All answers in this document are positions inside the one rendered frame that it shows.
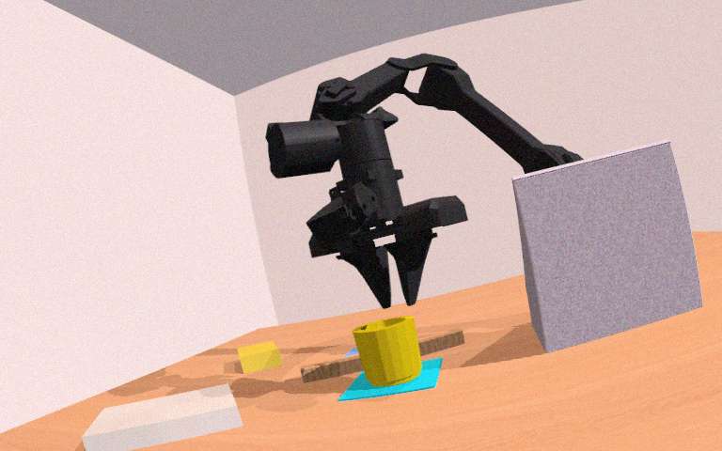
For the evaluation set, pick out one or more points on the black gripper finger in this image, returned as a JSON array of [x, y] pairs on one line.
[[410, 256], [373, 265]]

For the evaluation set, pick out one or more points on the brown flat bar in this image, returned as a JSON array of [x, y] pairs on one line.
[[352, 364]]

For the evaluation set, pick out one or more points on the yellow cup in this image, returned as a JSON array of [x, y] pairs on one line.
[[389, 350]]

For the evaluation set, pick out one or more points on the yellow block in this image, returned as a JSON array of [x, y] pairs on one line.
[[259, 356]]

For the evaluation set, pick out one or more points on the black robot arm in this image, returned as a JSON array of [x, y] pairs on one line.
[[340, 128]]

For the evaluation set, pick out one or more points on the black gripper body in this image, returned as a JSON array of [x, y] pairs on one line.
[[409, 221]]

